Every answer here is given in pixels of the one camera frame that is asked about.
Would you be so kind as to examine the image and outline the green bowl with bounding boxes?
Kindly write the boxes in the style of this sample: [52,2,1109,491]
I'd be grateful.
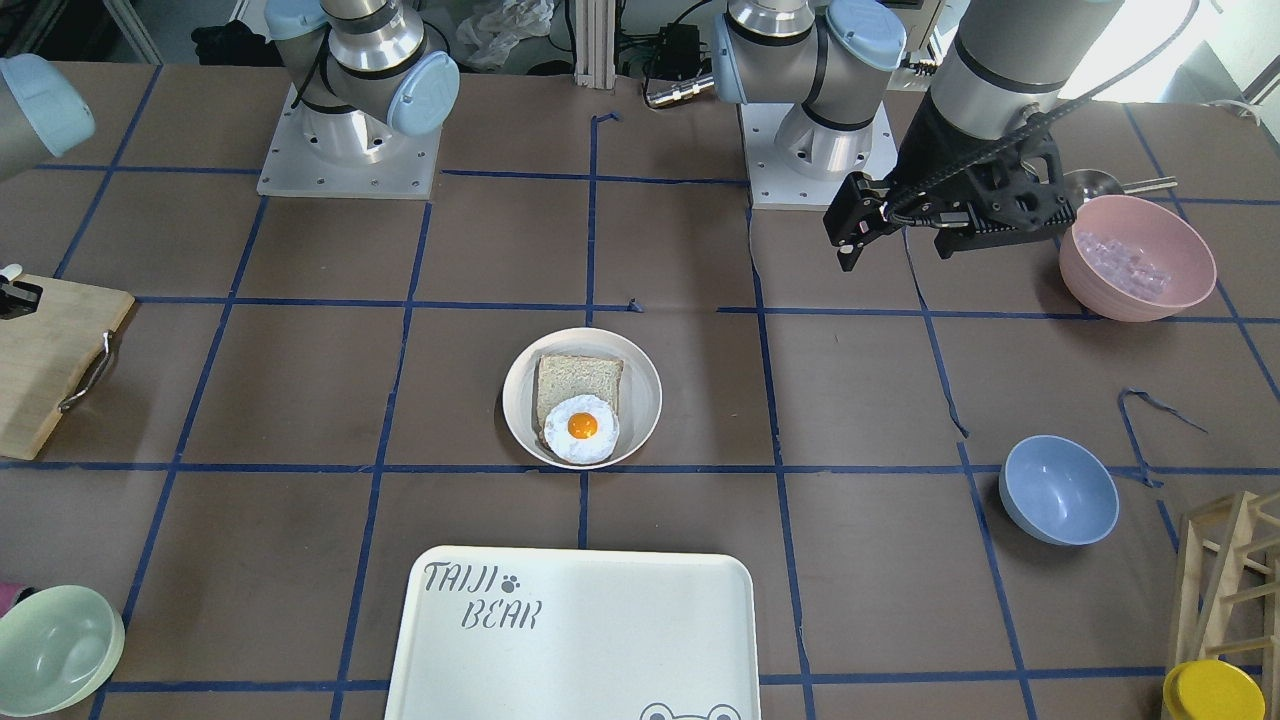
[1,585,125,717]

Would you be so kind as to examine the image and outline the ice cubes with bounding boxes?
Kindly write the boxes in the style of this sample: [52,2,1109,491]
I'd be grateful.
[1074,232,1171,301]

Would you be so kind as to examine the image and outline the pink bowl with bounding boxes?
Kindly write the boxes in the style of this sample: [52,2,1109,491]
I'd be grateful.
[1059,195,1219,322]

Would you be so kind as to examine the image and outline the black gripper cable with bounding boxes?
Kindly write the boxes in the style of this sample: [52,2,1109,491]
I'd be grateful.
[890,110,1061,225]

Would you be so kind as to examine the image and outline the fried egg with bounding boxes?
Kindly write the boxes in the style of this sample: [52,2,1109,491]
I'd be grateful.
[541,395,620,466]

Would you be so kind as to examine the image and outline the black power adapter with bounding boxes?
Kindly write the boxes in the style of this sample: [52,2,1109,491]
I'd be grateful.
[648,23,703,81]

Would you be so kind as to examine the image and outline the bottom bread slice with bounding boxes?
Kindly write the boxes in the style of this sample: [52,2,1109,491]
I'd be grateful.
[532,354,625,439]

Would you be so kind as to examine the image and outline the cream Taiji Bear tray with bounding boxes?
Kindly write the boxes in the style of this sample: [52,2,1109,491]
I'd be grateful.
[385,544,762,719]

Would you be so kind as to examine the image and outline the blue bowl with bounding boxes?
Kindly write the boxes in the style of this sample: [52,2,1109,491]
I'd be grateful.
[998,436,1120,547]

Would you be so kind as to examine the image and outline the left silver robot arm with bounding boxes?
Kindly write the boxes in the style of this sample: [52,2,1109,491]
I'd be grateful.
[712,1,1120,272]

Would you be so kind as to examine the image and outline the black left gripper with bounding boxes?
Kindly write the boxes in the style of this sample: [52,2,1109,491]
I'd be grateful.
[823,140,1078,272]

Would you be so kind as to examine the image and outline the bamboo cutting board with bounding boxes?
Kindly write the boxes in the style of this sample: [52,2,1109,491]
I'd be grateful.
[1,273,134,461]

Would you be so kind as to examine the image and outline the yellow lid container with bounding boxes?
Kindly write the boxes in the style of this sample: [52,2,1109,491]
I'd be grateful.
[1162,659,1266,719]

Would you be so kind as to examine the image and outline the wooden rack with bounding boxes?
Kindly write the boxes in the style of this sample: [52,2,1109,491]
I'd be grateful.
[1165,491,1277,719]

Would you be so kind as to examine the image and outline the metal scoop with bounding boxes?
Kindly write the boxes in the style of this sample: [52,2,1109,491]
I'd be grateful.
[1064,169,1179,206]

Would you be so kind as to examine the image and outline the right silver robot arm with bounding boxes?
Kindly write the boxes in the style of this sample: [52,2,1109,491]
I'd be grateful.
[3,1,838,328]

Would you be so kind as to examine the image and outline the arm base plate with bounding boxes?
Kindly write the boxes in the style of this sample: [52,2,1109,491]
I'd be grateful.
[739,102,897,211]
[256,88,442,201]

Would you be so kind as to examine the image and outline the white round plate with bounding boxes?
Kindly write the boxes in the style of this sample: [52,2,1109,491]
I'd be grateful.
[500,327,663,470]

